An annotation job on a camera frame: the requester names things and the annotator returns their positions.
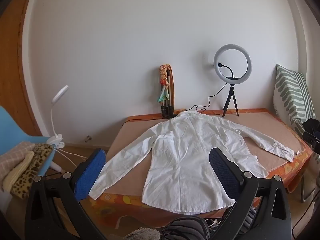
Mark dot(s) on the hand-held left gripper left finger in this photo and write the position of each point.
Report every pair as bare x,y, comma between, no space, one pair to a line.
91,173

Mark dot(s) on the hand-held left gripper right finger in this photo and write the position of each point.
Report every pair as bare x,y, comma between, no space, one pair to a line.
222,170

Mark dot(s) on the white long-sleeved shirt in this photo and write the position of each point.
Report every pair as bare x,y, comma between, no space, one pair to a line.
180,160

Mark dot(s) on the dark cloth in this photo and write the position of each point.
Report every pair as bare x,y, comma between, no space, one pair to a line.
310,123

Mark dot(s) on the pink towel mat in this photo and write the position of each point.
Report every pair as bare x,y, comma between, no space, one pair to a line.
262,130

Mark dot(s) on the green and white patterned pillow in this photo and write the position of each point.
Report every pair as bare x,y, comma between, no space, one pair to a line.
287,95

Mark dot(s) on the leopard print cloth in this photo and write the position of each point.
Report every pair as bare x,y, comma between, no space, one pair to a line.
30,177

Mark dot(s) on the cream knitted cloth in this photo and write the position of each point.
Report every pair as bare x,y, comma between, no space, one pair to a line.
18,170

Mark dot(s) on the black mini tripod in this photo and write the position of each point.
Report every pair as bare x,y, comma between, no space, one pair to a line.
231,97

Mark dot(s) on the white clip lamp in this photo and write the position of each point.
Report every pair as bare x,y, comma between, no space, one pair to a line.
53,110

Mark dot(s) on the grey fluffy slipper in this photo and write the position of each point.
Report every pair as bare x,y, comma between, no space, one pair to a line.
142,234

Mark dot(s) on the pink checked cloth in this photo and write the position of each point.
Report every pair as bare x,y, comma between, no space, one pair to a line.
12,152

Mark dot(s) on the folded metal tripod stand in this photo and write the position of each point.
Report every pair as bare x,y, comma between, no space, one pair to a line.
167,105

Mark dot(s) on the blue plastic chair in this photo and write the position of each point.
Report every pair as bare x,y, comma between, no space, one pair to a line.
15,130

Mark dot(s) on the orange wooden board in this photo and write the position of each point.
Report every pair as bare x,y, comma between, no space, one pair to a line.
172,85

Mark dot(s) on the colourful patterned scarf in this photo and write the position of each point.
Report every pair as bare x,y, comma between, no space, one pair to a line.
163,76

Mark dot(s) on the wooden door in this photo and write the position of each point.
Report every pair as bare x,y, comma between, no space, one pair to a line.
12,67

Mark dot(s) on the grey metal chair frame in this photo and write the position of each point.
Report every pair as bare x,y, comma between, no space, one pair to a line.
303,187

